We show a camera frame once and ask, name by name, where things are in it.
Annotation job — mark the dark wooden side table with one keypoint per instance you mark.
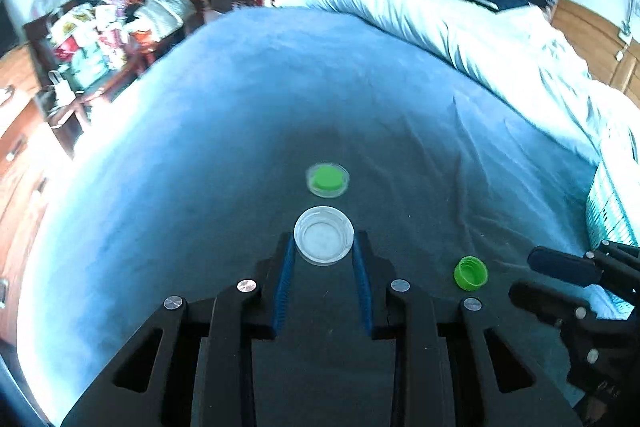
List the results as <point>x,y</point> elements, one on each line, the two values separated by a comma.
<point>125,74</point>

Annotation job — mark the wooden headboard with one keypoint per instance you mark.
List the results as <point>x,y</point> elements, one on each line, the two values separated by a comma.
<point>590,37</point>

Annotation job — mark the teal patterned quilt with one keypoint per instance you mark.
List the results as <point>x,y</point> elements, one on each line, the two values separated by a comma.
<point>612,207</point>

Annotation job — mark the wooden drawer cabinet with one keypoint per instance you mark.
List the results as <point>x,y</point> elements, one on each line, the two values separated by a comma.
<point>20,167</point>

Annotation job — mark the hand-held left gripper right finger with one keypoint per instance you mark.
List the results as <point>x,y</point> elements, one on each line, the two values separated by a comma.
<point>362,287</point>

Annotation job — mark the green screw cap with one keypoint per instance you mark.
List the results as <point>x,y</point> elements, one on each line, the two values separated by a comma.
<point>471,273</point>

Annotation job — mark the pile of assorted packages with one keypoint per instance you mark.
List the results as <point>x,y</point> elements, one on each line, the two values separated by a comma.
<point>120,17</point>

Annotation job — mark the white plastic jug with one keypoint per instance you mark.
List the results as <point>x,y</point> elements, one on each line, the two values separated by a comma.
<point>61,89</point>

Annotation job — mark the small jar with green lid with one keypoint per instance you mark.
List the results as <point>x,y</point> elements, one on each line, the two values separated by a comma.
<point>327,178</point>

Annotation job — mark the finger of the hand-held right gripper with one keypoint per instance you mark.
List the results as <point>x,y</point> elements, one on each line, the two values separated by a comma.
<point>560,264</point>
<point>537,299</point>

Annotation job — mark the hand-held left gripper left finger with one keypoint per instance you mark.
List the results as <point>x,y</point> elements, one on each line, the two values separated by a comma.
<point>282,287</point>

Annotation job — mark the small white translucent jar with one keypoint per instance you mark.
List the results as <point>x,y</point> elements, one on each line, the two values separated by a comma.
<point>324,237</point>

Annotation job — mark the white duvet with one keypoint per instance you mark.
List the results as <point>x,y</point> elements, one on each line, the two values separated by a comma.
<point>475,32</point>

